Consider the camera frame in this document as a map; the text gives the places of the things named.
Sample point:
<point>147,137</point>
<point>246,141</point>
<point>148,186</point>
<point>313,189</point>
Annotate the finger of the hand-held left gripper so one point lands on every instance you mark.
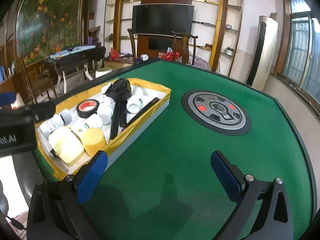
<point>37,110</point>

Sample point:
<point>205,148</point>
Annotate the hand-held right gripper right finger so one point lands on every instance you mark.
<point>226,177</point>

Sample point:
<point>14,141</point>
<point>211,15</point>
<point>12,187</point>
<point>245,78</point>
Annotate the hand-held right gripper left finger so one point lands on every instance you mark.
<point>92,177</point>

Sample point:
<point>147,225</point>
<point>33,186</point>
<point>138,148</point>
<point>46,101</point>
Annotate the white bottle with yellow cap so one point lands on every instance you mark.
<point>93,141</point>

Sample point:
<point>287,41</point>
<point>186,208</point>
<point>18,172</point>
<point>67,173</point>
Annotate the black tape roll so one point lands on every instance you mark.
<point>82,113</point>

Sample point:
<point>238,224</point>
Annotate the black marker with grey cap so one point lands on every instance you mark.
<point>115,122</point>

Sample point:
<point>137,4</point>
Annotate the white box with yellow tape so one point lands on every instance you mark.
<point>147,122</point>

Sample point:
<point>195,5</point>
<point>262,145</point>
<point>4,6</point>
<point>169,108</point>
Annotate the black marker with white print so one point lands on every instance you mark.
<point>143,111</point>

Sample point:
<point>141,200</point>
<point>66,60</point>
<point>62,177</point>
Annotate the small black fan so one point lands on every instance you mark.
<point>120,87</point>

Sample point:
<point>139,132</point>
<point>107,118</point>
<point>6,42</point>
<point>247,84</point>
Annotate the white bottle with grey cap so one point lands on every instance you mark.
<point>51,125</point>

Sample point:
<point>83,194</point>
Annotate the brown wooden armchair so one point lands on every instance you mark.
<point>42,82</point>

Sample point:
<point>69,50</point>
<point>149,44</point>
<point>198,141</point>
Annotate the blue object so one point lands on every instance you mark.
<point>6,100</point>

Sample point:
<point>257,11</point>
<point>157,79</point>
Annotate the black side table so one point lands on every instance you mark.
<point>75,55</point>

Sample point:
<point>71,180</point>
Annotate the round grey table control panel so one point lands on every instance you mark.
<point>195,110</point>

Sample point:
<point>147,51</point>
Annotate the white round stool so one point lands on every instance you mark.
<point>103,72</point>

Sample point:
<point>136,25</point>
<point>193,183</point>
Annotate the white bottle with green label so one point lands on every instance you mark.
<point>133,103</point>

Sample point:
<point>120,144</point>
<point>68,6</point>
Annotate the red plastic bag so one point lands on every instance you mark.
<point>171,55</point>
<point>114,53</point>

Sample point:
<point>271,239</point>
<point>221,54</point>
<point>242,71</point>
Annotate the dark wooden chair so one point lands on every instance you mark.
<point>185,45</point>
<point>132,45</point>

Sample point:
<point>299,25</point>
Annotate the floral cushion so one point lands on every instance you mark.
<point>200,62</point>

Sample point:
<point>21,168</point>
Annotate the standing air conditioner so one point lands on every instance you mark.
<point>268,50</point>

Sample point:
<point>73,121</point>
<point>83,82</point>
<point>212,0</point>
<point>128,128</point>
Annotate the wooden television cabinet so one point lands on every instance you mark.
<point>155,42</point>

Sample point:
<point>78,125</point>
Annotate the black television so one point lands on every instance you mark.
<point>162,17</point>

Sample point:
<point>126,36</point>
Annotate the floral wall mural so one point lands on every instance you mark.
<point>50,17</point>

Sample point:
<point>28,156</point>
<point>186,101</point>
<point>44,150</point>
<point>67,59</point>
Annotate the window with brown frame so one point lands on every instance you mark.
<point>300,42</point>

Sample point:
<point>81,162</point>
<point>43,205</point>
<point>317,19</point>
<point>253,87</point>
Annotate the gold framed wall shelf unit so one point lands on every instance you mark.
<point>220,17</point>

